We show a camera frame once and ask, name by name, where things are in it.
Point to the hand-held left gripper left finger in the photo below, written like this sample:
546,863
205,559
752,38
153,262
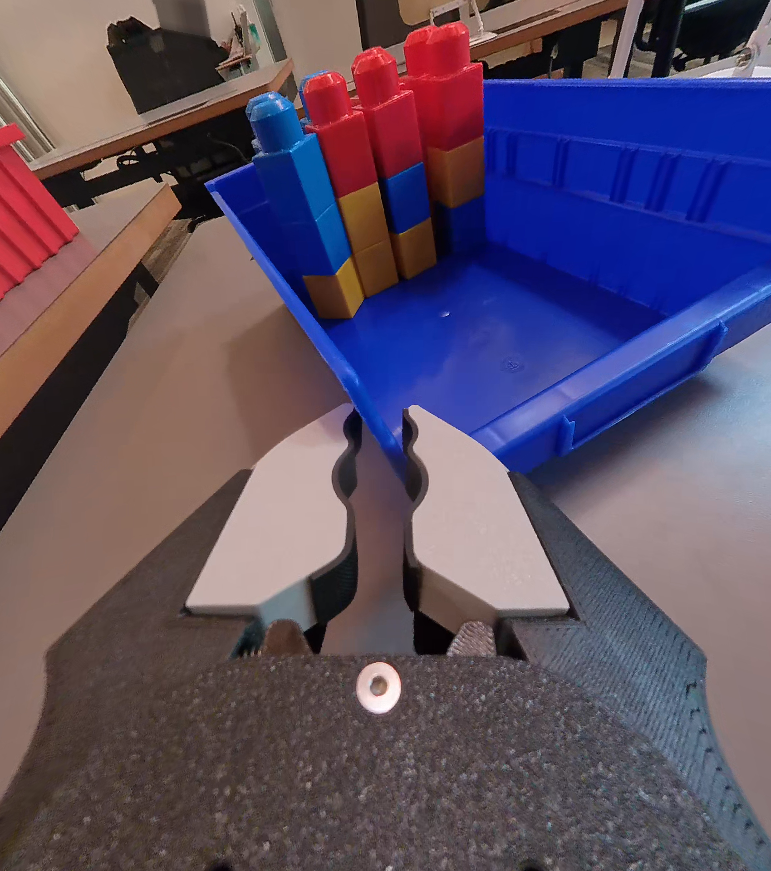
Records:
269,537

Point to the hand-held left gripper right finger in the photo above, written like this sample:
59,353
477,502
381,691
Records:
487,544

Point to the blue plastic bin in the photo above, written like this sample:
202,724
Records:
562,306

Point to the cluster of block towers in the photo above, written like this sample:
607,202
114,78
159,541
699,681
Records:
358,170

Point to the wood edged side table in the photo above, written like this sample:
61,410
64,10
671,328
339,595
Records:
52,326

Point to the wooden standing desk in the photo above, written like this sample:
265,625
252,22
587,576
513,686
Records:
174,115

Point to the black bag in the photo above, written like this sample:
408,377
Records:
167,68

